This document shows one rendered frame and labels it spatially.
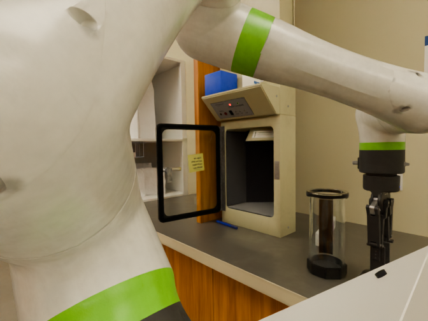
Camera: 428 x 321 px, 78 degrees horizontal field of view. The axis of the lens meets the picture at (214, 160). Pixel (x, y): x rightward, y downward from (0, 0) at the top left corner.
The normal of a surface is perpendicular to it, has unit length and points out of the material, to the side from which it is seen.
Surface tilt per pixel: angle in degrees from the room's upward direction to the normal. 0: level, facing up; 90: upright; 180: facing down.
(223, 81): 90
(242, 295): 90
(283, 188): 90
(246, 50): 121
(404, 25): 90
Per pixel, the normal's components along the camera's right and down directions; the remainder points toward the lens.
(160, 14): 0.95, 0.06
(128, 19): 0.88, -0.12
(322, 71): -0.16, 0.42
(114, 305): 0.43, -0.40
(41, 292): -0.25, -0.33
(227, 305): -0.73, 0.05
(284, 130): 0.68, 0.03
